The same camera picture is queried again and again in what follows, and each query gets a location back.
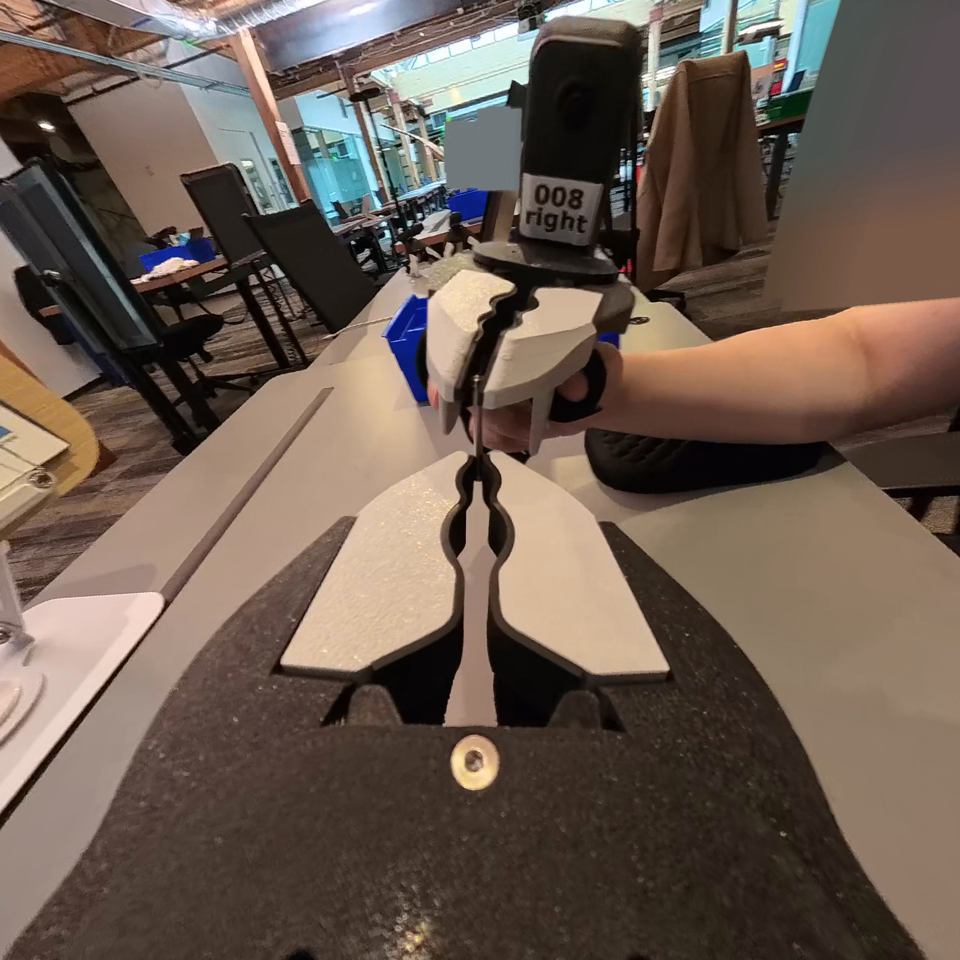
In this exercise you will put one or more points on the dark framed panel on stand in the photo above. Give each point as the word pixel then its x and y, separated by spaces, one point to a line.
pixel 67 255

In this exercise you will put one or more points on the person's right forearm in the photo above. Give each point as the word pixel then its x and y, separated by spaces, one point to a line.
pixel 787 375

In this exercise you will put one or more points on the grey desk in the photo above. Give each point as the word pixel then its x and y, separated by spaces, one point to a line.
pixel 750 600

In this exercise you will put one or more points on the blue plastic bin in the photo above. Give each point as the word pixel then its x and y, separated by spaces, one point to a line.
pixel 401 345

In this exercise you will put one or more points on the metal screw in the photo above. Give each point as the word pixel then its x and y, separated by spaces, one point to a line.
pixel 475 420

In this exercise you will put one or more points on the printed instruction sheet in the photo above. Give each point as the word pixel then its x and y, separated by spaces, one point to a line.
pixel 26 442

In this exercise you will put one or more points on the person's right hand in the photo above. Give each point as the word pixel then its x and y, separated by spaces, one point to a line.
pixel 506 431

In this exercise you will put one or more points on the black wrist rest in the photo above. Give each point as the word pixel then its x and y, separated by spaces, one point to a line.
pixel 697 465

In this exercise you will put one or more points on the wooden pillar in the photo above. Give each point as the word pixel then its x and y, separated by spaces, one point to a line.
pixel 270 112

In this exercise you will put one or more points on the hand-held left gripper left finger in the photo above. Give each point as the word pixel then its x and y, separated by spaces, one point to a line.
pixel 390 577

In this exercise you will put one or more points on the wooden office table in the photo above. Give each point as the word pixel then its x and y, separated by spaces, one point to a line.
pixel 187 274

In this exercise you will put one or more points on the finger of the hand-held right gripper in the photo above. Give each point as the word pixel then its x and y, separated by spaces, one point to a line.
pixel 547 352
pixel 457 330

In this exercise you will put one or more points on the black office chair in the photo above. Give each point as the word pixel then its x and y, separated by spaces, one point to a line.
pixel 217 210
pixel 307 262

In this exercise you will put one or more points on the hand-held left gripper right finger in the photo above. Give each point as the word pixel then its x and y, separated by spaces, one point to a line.
pixel 570 585

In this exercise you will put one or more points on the beige coat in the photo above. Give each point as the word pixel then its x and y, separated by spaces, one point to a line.
pixel 697 165

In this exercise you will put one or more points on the small blue storage bin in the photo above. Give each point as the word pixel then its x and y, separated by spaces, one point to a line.
pixel 466 206
pixel 195 253

